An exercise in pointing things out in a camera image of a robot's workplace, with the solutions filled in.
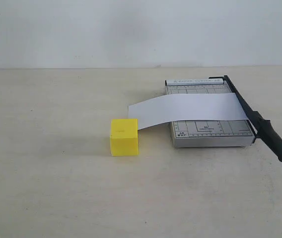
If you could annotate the yellow cube block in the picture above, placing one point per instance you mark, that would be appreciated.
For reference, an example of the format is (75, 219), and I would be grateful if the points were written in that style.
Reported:
(124, 137)

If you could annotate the white paper strip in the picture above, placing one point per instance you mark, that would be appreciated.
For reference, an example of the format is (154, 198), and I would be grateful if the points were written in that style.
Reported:
(176, 107)

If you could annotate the grey metal paper cutter base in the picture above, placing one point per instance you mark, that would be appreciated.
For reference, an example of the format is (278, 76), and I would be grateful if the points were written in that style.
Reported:
(207, 133)

